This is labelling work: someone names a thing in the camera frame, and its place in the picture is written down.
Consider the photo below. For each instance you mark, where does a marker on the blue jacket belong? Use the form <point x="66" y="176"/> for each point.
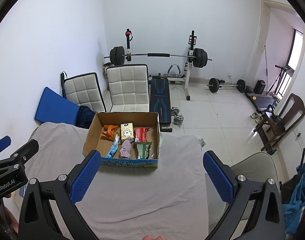
<point x="300" y="195"/>

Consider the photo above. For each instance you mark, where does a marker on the black and blue weight bench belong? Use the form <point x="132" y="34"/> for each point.
<point x="160" y="97"/>

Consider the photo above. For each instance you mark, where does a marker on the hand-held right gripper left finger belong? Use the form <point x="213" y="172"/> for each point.
<point x="85" y="175"/>

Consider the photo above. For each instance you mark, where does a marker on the blue stick snack packet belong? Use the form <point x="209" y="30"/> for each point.
<point x="112" y="150"/>

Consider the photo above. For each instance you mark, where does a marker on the black antenna device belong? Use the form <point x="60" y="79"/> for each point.
<point x="303" y="158"/>

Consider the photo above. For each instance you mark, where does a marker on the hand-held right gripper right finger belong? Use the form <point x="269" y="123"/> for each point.
<point x="217" y="177"/>

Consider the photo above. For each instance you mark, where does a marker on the green snack packet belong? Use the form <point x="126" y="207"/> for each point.
<point x="142" y="150"/>

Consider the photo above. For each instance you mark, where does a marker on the dark wooden chair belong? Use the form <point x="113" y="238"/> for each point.
<point x="293" y="110"/>

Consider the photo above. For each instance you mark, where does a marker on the orange snack packet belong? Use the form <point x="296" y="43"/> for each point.
<point x="110" y="131"/>

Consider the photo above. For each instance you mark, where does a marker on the white barbell rack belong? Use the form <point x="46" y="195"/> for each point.
<point x="187" y="80"/>

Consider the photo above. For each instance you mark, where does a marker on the black speaker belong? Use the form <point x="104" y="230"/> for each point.
<point x="260" y="87"/>

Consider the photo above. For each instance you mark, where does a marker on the black tripod stand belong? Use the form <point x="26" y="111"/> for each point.
<point x="282" y="77"/>

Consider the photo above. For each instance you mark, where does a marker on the white padded chair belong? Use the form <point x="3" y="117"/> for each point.
<point x="82" y="92"/>
<point x="127" y="87"/>

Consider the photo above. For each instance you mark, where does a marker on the chrome dumbbell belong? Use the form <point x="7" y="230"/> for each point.
<point x="178" y="120"/>
<point x="175" y="111"/>

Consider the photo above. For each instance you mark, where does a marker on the small brown cardboard box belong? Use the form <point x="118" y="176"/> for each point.
<point x="106" y="70"/>

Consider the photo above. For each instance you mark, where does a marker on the black treadmill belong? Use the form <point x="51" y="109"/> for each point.
<point x="263" y="102"/>

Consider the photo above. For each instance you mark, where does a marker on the window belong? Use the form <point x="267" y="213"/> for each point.
<point x="296" y="60"/>

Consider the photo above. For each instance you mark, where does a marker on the thin black rod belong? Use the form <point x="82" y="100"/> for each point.
<point x="266" y="62"/>

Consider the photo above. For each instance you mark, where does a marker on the grey-purple sock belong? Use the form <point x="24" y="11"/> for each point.
<point x="126" y="150"/>

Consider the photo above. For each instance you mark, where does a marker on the person's left hand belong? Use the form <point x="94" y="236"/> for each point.
<point x="12" y="220"/>

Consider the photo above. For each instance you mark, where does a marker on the grey-green shell chair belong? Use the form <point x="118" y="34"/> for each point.
<point x="255" y="170"/>

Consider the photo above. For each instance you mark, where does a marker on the printed cardboard box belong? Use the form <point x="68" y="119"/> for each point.
<point x="130" y="163"/>

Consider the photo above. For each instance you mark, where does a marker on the black hand pump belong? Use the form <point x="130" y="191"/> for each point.
<point x="63" y="85"/>

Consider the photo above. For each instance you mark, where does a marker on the short barbell with black plates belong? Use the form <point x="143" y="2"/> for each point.
<point x="213" y="85"/>

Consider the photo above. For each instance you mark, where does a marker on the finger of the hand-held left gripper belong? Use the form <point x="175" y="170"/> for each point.
<point x="27" y="148"/>
<point x="1" y="143"/>

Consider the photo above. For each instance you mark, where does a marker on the black bag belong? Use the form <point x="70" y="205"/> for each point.
<point x="276" y="120"/>

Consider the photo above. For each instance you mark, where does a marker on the yellow white snack box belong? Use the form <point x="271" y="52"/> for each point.
<point x="127" y="130"/>

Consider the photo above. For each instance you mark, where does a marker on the long barbell with black plates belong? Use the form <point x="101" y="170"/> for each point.
<point x="157" y="54"/>

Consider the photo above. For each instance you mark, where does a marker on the red snack packet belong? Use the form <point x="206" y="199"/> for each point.
<point x="140" y="135"/>

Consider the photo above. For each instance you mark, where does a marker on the blue foam mat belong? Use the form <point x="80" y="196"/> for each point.
<point x="55" y="105"/>

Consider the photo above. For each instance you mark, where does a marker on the dark blue cloth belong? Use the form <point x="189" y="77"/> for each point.
<point x="85" y="117"/>

